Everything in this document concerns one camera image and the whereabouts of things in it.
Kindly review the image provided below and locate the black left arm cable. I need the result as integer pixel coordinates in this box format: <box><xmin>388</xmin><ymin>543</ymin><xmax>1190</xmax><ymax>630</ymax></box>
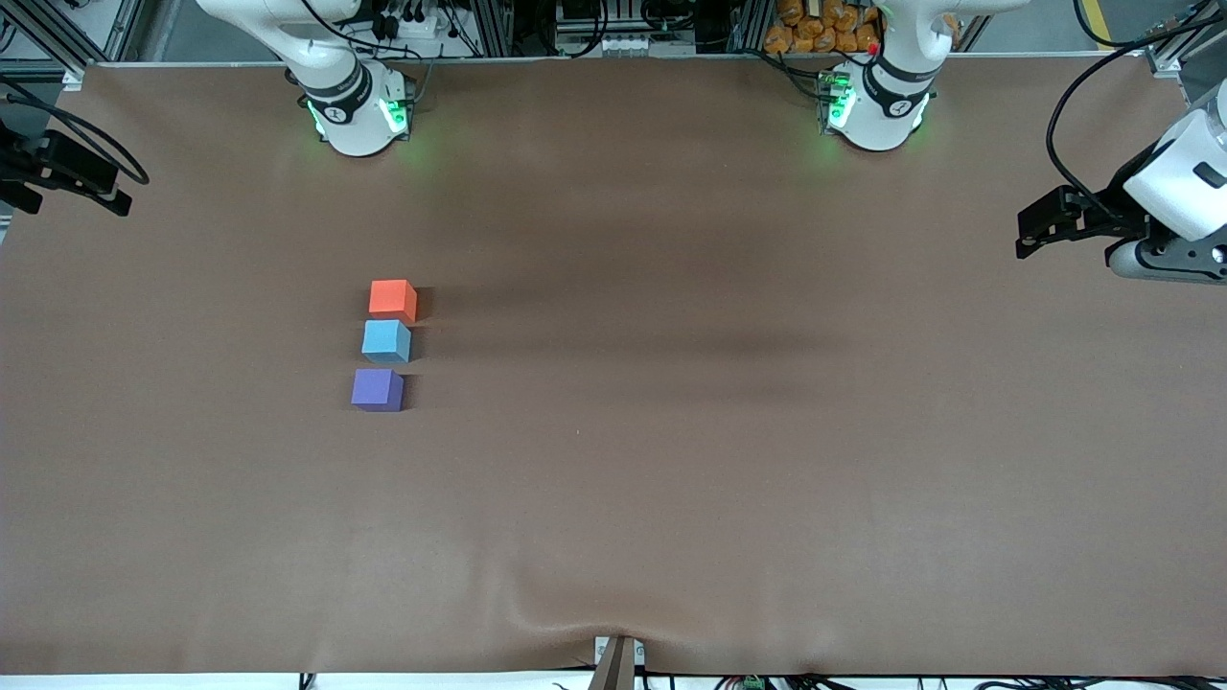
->
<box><xmin>1046</xmin><ymin>3</ymin><xmax>1227</xmax><ymax>219</ymax></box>

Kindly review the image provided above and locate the white power strip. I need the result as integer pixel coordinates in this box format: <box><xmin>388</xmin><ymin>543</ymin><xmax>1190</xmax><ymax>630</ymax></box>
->
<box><xmin>583</xmin><ymin>34</ymin><xmax>698</xmax><ymax>58</ymax></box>

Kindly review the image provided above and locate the orange foam block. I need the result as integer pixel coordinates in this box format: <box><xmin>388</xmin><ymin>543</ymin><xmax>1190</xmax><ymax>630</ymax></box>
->
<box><xmin>368</xmin><ymin>279</ymin><xmax>420</xmax><ymax>326</ymax></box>

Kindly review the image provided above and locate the purple foam block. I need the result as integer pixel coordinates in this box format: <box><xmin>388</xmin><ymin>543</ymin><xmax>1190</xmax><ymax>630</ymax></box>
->
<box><xmin>350</xmin><ymin>368</ymin><xmax>405</xmax><ymax>413</ymax></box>

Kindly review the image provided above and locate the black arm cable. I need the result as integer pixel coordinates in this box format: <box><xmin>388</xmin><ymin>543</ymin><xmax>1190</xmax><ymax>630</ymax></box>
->
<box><xmin>1046</xmin><ymin>3</ymin><xmax>1227</xmax><ymax>219</ymax></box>
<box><xmin>0</xmin><ymin>75</ymin><xmax>151</xmax><ymax>187</ymax></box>

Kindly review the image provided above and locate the brown table cover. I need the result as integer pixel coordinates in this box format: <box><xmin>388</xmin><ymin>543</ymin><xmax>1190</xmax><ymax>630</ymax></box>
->
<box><xmin>0</xmin><ymin>53</ymin><xmax>1227</xmax><ymax>678</ymax></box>

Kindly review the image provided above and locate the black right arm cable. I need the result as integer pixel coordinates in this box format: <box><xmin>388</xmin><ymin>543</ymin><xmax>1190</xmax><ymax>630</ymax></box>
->
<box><xmin>0</xmin><ymin>75</ymin><xmax>151</xmax><ymax>187</ymax></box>

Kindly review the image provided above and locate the pile of orange bags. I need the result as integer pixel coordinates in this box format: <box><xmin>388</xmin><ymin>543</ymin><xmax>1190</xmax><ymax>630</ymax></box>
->
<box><xmin>763</xmin><ymin>0</ymin><xmax>885</xmax><ymax>56</ymax></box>

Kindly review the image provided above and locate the aluminium frame profile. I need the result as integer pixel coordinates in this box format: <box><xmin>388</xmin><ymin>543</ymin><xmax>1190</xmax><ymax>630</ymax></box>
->
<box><xmin>1146</xmin><ymin>0</ymin><xmax>1227</xmax><ymax>102</ymax></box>
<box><xmin>0</xmin><ymin>0</ymin><xmax>145</xmax><ymax>89</ymax></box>

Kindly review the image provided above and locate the light blue foam block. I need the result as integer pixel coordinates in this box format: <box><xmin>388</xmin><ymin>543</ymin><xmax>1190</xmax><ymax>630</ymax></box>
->
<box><xmin>361</xmin><ymin>320</ymin><xmax>412</xmax><ymax>366</ymax></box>

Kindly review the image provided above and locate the metal table clamp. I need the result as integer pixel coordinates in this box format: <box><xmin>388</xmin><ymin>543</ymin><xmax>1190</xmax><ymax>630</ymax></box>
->
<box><xmin>590</xmin><ymin>633</ymin><xmax>647</xmax><ymax>690</ymax></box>

